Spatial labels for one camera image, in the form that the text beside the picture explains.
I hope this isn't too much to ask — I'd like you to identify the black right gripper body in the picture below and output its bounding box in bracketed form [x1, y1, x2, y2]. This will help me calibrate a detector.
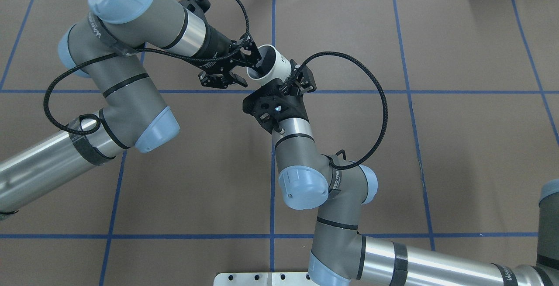
[243, 79, 309, 133]

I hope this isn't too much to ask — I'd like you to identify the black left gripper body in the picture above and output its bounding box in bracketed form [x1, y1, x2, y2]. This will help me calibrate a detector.
[179, 0, 236, 89]

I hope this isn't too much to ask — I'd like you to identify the white mug with handle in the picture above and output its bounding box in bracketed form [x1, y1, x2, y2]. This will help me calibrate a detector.
[246, 45, 292, 86]

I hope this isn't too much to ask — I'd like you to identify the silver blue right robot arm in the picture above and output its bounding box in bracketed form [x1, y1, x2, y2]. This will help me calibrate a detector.
[243, 63, 558, 286]

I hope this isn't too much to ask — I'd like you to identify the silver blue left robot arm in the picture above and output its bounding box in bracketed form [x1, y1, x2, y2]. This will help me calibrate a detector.
[0, 0, 261, 220]

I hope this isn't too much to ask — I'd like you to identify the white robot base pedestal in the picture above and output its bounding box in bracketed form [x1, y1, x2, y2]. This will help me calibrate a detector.
[213, 272, 317, 286]

